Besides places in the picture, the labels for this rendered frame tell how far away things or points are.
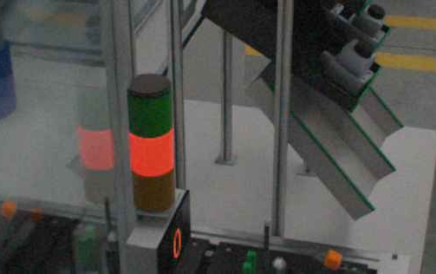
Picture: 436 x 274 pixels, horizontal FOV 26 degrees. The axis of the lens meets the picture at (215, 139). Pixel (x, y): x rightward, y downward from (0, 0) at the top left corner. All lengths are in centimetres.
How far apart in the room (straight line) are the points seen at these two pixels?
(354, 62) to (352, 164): 23
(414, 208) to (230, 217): 35
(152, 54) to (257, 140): 49
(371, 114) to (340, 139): 16
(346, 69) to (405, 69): 278
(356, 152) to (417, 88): 248
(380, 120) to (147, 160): 79
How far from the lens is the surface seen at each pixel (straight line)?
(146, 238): 107
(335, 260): 132
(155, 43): 240
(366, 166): 163
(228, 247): 150
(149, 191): 106
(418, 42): 449
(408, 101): 397
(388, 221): 176
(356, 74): 144
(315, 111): 159
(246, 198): 180
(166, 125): 102
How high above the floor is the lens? 189
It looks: 31 degrees down
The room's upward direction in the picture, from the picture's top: straight up
